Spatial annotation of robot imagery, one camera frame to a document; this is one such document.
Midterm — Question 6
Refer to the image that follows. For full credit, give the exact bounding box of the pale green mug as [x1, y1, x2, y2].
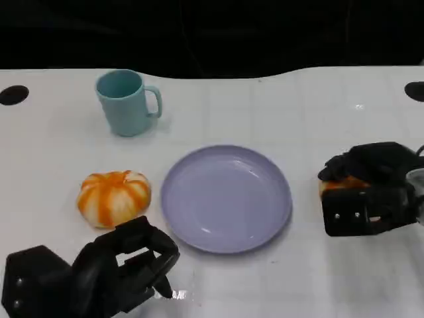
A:
[95, 68, 163, 137]

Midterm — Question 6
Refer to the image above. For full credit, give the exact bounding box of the orange and white bread roll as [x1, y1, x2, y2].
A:
[76, 170, 152, 230]
[317, 175, 370, 197]

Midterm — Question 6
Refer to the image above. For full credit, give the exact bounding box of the black table cable grommet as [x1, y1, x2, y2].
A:
[0, 85, 30, 107]
[403, 81, 424, 102]

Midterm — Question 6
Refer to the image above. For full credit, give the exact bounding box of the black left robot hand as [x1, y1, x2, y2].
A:
[1, 216, 182, 318]

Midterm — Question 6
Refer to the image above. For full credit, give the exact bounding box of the lilac plate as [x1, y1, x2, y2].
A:
[161, 144, 293, 255]

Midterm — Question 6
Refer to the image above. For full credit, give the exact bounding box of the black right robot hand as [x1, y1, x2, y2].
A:
[317, 141, 420, 238]

